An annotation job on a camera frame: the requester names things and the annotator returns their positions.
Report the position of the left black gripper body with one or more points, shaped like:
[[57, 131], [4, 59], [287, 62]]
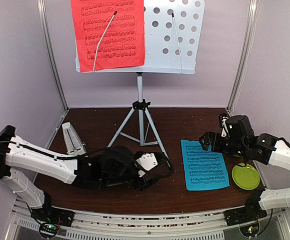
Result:
[[142, 183]]

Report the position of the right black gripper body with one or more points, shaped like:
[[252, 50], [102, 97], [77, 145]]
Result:
[[218, 147]]

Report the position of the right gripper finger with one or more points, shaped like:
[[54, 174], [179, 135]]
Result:
[[205, 145], [206, 137]]

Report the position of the blue sheet music mat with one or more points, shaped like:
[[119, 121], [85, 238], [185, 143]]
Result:
[[203, 170]]

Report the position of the grey metronome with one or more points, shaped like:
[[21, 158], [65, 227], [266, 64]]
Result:
[[73, 143]]

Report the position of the grey music stand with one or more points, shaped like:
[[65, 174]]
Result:
[[172, 30]]

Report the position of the red sheet music mat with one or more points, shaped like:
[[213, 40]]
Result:
[[109, 34]]

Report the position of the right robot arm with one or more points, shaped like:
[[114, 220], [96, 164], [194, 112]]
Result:
[[237, 138]]

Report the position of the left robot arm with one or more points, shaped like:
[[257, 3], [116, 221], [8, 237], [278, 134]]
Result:
[[102, 168]]

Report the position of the green plate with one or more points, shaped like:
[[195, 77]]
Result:
[[245, 177]]

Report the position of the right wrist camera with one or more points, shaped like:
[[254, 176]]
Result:
[[225, 132]]

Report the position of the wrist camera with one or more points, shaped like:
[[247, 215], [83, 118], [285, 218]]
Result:
[[225, 132], [149, 160]]

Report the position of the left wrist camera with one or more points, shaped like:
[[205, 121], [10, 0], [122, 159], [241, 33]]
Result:
[[149, 160]]

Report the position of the right aluminium corner post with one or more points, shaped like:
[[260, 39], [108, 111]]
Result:
[[245, 51]]

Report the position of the aluminium corner post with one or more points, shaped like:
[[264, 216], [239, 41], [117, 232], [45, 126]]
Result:
[[245, 51], [51, 56]]

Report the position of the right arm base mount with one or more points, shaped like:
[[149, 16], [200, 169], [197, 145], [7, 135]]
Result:
[[247, 220]]

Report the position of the aluminium front rail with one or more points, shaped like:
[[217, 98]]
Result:
[[137, 219]]

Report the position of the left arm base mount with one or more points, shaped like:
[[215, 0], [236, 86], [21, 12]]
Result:
[[50, 223]]

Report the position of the left aluminium corner post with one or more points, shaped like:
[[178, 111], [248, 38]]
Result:
[[51, 56]]

